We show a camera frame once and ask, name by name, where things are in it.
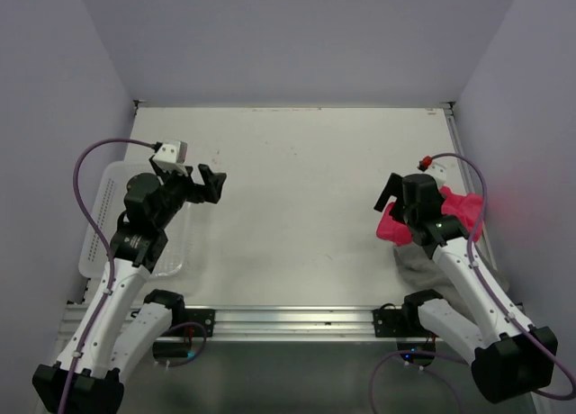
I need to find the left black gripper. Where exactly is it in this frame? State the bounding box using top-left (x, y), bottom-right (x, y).
top-left (149, 156), bottom-right (224, 229)

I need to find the pink towel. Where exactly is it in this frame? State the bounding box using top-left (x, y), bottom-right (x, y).
top-left (375, 186), bottom-right (482, 247)

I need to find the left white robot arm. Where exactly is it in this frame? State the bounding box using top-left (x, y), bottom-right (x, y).
top-left (32, 162), bottom-right (227, 413)

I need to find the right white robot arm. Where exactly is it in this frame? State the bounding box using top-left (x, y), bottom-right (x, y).
top-left (374, 174), bottom-right (558, 403)

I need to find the grey towel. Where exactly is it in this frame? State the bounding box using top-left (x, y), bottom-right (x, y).
top-left (391, 238), bottom-right (512, 316)

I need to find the clear plastic basket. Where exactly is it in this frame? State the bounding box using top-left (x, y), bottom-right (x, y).
top-left (78, 161), bottom-right (192, 279)

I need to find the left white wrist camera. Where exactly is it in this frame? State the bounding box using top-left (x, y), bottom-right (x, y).
top-left (152, 139), bottom-right (187, 175)

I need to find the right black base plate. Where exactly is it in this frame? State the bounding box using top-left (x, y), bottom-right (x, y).
top-left (372, 303), bottom-right (437, 338)

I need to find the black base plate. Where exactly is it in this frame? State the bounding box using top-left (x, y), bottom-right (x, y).
top-left (130, 306), bottom-right (216, 341)
top-left (372, 303), bottom-right (437, 338)

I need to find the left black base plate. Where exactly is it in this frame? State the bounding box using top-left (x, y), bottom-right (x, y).
top-left (130, 306), bottom-right (216, 341)

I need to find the aluminium mounting rail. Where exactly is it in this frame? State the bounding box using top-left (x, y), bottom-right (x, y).
top-left (56, 301), bottom-right (527, 343)

